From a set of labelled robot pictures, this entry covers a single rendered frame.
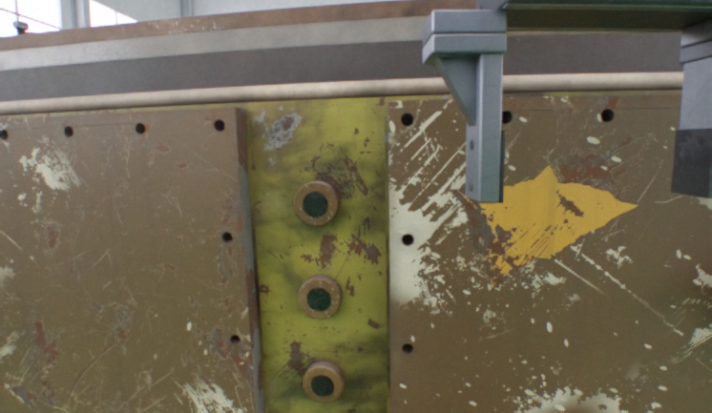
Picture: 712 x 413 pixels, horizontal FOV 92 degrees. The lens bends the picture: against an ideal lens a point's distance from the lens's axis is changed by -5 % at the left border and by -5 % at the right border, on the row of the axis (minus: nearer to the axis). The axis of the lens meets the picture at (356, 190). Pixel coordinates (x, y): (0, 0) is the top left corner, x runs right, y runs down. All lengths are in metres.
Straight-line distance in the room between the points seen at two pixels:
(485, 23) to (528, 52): 0.32
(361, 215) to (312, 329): 0.16
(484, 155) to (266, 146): 0.29
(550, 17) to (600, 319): 0.34
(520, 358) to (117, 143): 0.53
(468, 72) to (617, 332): 0.37
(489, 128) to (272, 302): 0.36
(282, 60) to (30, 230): 0.40
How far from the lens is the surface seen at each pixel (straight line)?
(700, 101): 0.29
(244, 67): 0.55
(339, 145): 0.42
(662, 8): 0.26
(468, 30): 0.21
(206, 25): 0.58
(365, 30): 0.52
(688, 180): 0.29
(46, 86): 0.74
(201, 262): 0.48
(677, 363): 0.55
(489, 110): 0.21
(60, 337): 0.65
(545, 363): 0.49
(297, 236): 0.45
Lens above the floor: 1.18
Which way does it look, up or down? 7 degrees down
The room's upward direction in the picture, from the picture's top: 1 degrees counter-clockwise
